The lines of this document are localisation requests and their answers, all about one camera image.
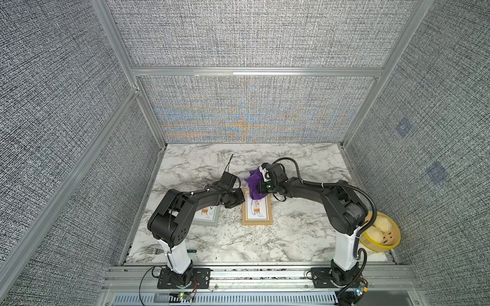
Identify steamed bun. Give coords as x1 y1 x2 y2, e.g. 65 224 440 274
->
364 226 384 244
373 215 393 233

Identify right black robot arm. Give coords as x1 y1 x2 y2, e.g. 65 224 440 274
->
258 163 369 288

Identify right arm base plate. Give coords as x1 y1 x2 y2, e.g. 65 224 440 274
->
310 267 362 289

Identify steamed bun lower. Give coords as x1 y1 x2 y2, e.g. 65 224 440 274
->
364 226 384 244

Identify steamed bun upper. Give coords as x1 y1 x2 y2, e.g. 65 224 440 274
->
373 215 393 233

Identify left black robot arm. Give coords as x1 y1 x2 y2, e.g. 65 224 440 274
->
147 183 245 288

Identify green handled fork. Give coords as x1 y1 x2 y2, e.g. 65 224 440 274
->
144 247 197 255

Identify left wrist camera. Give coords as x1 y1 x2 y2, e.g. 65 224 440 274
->
218 171 237 190

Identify purple cloth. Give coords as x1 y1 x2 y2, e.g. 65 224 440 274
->
245 167 268 200

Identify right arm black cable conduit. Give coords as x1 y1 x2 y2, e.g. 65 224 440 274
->
272 157 378 261

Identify aluminium front rail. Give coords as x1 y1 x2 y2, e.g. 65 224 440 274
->
102 263 422 293

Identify grey green picture frame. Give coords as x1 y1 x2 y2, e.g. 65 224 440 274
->
192 206 221 227

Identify light wooden picture frame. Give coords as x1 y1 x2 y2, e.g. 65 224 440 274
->
242 189 273 226

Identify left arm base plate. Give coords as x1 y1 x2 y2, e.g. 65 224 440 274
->
157 267 211 289

